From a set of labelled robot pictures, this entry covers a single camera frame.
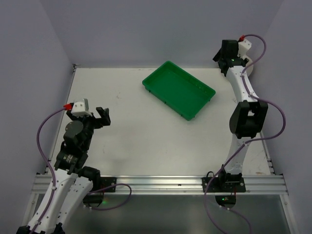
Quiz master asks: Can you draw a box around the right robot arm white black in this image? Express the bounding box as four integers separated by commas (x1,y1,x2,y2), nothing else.
203,39,268,193

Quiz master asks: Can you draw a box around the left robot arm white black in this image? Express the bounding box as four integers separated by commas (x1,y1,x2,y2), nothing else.
17,107,111,234

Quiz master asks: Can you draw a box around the green plastic tray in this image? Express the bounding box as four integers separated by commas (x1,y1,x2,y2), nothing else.
142,61,216,121

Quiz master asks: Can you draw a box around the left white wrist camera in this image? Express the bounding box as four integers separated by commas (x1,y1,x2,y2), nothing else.
71,98,92,117

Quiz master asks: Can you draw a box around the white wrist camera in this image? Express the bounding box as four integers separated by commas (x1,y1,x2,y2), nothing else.
237,39,252,59
71,98,92,117

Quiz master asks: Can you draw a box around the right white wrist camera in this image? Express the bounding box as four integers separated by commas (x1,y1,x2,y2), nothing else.
237,39,252,59

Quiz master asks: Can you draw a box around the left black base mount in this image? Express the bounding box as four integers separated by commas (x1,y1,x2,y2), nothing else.
83,176,117,206

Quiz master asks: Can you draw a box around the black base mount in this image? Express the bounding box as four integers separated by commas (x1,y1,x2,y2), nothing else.
201,170,246,208
83,176,117,206

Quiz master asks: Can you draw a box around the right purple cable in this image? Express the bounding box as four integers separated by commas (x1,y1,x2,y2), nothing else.
203,34,286,234

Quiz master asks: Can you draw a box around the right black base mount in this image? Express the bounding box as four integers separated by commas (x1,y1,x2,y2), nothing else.
201,170,246,208

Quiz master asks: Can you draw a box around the aluminium rail frame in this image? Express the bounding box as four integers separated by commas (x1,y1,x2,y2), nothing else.
32,68,290,234

